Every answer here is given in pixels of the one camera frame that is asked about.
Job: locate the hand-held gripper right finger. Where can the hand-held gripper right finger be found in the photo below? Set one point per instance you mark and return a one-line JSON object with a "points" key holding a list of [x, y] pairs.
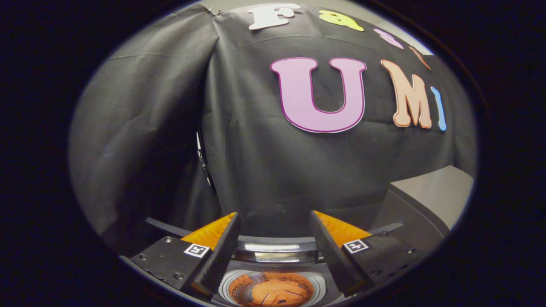
{"points": [[330, 253]]}

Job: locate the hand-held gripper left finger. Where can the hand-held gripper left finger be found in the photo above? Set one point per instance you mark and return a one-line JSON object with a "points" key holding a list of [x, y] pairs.
{"points": [[224, 249]]}

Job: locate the orange clothes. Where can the orange clothes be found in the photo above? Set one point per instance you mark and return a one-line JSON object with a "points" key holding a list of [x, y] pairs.
{"points": [[273, 292]]}

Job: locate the beige cabinet with grey top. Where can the beige cabinet with grey top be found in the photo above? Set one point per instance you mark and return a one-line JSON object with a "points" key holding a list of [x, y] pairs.
{"points": [[435, 192]]}

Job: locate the black backdrop cloth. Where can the black backdrop cloth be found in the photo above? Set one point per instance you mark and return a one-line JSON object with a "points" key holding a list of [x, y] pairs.
{"points": [[149, 128]]}

